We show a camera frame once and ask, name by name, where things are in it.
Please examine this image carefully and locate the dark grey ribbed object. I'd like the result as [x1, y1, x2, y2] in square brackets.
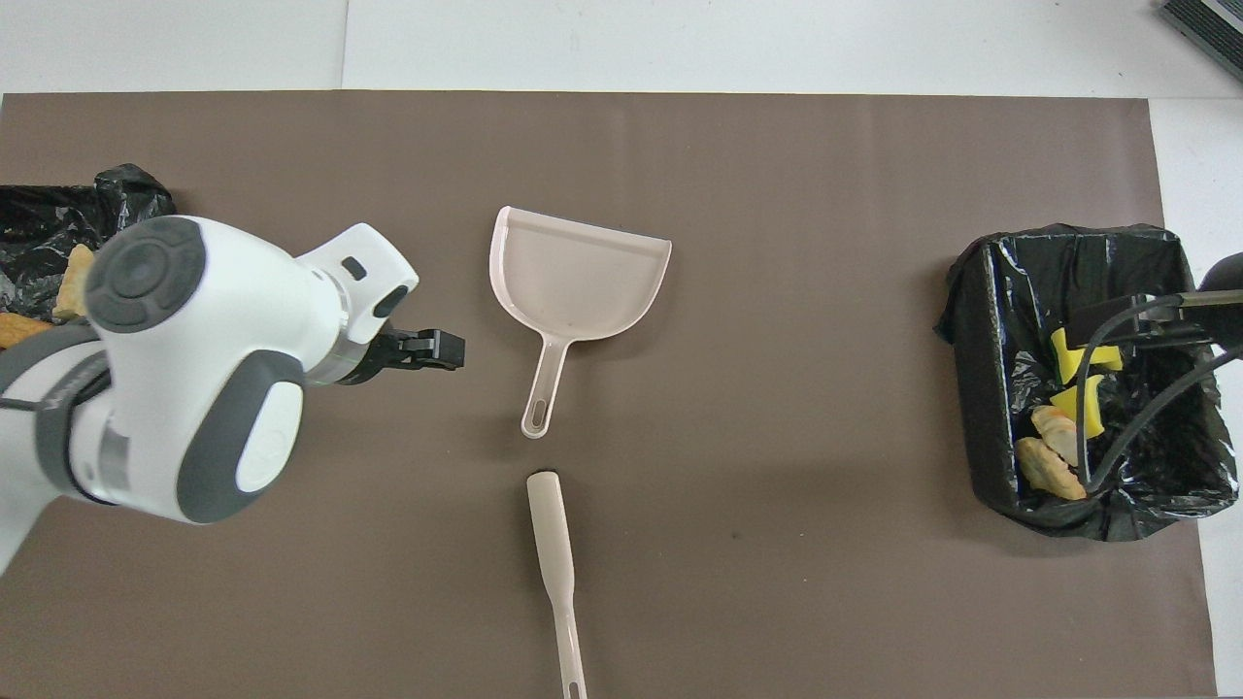
[1156, 0, 1243, 83]

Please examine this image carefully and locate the beige hand brush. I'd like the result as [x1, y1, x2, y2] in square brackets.
[526, 472, 588, 699]

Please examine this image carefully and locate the striped orange bread roll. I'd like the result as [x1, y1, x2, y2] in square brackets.
[52, 243, 96, 322]

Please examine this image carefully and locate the square bin with black bag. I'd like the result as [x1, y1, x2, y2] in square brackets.
[935, 223, 1239, 543]

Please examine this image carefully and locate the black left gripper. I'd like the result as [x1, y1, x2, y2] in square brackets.
[335, 328, 466, 386]

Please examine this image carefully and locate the notched yellow sponge piece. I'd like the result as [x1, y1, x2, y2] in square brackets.
[1050, 327, 1124, 385]

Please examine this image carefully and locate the wedge yellow sponge piece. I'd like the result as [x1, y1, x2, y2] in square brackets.
[1050, 374, 1109, 439]

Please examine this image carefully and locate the brown bread piece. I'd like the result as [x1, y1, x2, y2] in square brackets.
[0, 313, 55, 351]

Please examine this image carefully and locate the beige plastic dustpan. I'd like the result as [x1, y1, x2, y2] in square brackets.
[488, 206, 673, 440]

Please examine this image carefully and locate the slanted bin with black bag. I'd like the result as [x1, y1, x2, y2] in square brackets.
[0, 163, 180, 323]

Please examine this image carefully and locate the brown paper table mat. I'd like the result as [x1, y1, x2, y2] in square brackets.
[0, 92, 1217, 699]

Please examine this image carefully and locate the pale foam lump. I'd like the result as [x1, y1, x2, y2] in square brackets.
[1016, 437, 1088, 502]
[1030, 405, 1082, 466]

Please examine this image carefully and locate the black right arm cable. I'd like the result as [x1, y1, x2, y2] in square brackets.
[1066, 291, 1243, 494]

